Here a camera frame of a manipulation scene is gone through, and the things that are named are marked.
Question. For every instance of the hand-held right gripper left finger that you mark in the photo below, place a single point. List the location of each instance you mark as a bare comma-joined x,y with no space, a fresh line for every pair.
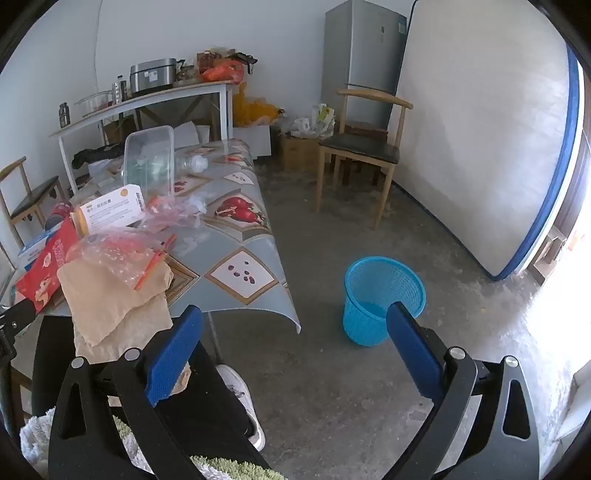
173,355

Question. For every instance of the silver rice cooker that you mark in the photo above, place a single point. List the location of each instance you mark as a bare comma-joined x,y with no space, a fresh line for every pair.
152,76

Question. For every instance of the black pouch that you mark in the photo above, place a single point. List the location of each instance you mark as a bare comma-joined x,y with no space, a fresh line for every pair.
247,62

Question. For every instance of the grey refrigerator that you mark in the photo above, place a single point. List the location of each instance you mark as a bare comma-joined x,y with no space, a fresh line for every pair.
360,55

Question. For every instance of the clear plastic container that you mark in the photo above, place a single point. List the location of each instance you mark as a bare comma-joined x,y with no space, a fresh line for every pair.
147,161

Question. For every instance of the yellow plastic bag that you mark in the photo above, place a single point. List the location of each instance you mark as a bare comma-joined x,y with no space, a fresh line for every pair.
254,110

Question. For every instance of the white mattress blue edge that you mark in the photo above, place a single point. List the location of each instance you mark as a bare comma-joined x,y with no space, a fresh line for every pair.
475,138

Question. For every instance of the green white fuzzy garment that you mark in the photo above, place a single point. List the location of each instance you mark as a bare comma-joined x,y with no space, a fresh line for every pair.
34,434

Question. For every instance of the dark glass jar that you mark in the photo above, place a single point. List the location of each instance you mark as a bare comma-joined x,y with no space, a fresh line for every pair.
64,115

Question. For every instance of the person's black pants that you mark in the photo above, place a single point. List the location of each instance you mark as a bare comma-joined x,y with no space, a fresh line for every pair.
207,406

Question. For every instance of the fruit print tablecloth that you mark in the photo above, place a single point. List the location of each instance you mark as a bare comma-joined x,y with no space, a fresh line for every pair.
240,240

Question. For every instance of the clear pink print plastic bag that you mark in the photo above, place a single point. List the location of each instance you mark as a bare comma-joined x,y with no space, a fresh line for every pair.
115,256

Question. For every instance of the glass pot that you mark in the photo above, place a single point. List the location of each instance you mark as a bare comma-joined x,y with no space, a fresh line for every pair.
94,104

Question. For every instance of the blue white long box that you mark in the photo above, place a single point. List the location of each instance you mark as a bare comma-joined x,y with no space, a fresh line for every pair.
39,247

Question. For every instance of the crumpled pink plastic bag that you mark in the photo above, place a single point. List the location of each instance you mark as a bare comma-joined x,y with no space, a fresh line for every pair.
173,212

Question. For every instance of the clear plastic bottle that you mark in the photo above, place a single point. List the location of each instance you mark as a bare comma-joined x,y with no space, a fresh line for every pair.
191,165

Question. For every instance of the black bag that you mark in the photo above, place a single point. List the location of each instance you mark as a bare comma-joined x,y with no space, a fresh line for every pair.
94,156

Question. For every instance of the white orange medicine box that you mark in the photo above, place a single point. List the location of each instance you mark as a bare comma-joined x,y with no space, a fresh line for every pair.
113,210

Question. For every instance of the red drink can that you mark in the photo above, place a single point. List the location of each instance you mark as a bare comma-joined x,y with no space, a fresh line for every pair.
61,210

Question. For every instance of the white sack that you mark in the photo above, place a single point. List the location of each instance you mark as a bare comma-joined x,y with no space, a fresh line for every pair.
191,131

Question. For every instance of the orange plastic bag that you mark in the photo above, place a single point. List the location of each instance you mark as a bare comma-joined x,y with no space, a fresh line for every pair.
221,71

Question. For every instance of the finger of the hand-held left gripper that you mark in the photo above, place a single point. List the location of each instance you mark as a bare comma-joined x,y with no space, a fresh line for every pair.
16,316

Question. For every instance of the white side table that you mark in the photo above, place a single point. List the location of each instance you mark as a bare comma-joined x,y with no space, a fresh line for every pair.
175,90

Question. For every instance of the metal bottle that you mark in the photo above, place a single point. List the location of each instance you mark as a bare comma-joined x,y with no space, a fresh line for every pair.
120,90

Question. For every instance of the blue plastic wastebasket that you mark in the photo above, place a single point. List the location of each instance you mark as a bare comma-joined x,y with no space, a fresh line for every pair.
369,286

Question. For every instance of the beige paper cloth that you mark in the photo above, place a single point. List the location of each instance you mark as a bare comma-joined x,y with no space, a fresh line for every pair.
111,304

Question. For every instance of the cardboard box with bags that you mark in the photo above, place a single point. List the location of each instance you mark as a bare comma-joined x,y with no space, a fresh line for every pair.
309,122

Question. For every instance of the person's white shoe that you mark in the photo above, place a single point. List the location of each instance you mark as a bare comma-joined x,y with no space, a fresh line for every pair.
242,397

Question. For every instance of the wooden chair dark seat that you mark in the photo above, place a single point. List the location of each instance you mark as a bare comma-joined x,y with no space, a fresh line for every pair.
360,150
34,196

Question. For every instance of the red paper packet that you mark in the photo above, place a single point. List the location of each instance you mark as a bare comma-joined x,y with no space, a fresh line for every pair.
46,272

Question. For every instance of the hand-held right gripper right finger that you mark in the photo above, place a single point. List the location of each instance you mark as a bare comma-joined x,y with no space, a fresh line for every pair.
415,350

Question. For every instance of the brown cardboard box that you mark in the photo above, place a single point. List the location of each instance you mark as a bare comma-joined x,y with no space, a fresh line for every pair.
300,152

